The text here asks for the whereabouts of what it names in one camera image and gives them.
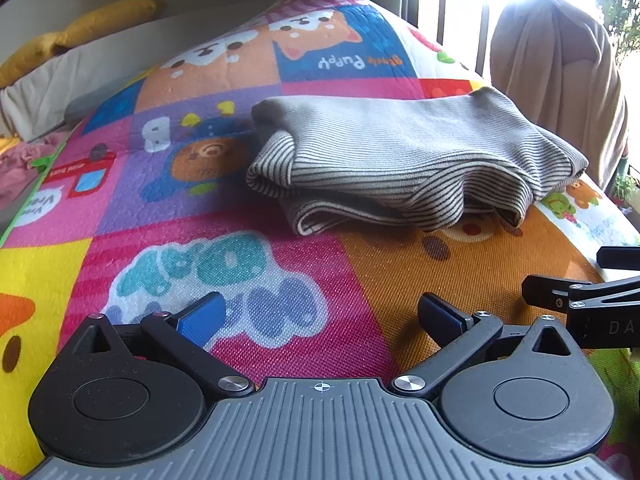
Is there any small potted plant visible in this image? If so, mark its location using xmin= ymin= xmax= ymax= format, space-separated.
xmin=611 ymin=174 xmax=640 ymax=207

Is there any beige sofa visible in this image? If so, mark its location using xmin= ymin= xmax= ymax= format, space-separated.
xmin=0 ymin=7 xmax=293 ymax=241

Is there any grey cloth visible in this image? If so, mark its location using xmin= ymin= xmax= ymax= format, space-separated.
xmin=63 ymin=91 xmax=110 ymax=124

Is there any green leafy plant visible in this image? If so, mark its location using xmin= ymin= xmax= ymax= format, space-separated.
xmin=597 ymin=0 xmax=640 ymax=67

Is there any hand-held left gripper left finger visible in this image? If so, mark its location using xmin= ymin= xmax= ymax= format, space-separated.
xmin=72 ymin=291 xmax=256 ymax=401

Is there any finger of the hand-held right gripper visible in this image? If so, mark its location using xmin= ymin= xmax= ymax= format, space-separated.
xmin=596 ymin=245 xmax=640 ymax=272
xmin=521 ymin=274 xmax=640 ymax=312

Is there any grey striped garment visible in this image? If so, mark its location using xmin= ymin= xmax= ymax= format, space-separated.
xmin=245 ymin=86 xmax=590 ymax=237

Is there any dark window frame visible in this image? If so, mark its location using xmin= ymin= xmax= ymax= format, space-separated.
xmin=439 ymin=0 xmax=495 ymax=80

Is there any colourful printed play mat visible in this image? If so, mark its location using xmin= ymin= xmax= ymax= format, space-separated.
xmin=0 ymin=0 xmax=640 ymax=480

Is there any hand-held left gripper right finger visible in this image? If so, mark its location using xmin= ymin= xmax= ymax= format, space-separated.
xmin=391 ymin=292 xmax=577 ymax=402

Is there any pink cloth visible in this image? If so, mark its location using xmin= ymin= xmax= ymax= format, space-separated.
xmin=0 ymin=131 xmax=70 ymax=202

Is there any yellow pillow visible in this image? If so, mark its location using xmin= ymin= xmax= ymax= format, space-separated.
xmin=0 ymin=0 xmax=167 ymax=89

